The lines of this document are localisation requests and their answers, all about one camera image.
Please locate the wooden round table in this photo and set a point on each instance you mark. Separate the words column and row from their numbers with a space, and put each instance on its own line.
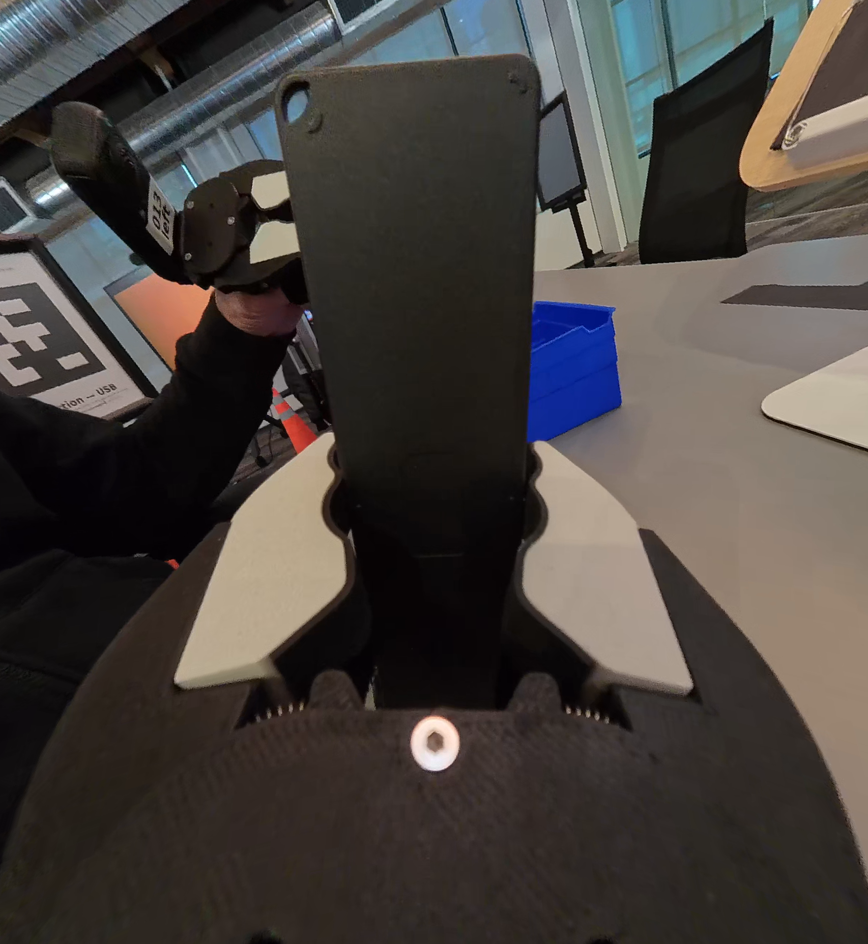
column 773, row 147

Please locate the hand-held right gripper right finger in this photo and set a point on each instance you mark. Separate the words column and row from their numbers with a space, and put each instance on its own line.
column 596, row 590

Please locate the white box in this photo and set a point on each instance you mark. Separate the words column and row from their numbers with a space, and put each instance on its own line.
column 854, row 133

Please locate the black easel display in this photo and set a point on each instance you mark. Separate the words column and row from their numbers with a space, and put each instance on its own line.
column 558, row 158

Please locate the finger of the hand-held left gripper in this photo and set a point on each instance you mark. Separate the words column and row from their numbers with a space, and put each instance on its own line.
column 272, row 190
column 278, row 243

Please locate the framed marker sign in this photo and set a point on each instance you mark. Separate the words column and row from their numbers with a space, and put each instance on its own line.
column 21, row 332

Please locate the orange lit screen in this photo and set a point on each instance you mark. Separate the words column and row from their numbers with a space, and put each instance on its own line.
column 161, row 317

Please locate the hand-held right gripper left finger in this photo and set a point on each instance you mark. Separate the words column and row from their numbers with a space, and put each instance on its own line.
column 272, row 582

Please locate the blue plastic bin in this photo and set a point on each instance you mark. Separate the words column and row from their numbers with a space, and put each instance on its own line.
column 574, row 376

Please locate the white rounded mat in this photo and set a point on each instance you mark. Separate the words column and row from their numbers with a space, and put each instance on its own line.
column 847, row 405

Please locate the orange traffic cone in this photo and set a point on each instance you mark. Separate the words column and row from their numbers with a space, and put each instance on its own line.
column 294, row 428

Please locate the silver air duct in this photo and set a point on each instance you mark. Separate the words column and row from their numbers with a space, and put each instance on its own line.
column 183, row 125
column 109, row 44

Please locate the person's left hand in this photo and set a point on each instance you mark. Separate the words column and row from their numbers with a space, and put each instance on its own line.
column 257, row 313

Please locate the person's left forearm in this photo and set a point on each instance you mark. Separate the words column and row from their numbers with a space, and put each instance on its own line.
column 205, row 391

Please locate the black office chair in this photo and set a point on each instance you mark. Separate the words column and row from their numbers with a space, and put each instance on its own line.
column 699, row 162

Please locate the black usb hub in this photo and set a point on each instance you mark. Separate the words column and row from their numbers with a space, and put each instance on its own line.
column 412, row 295

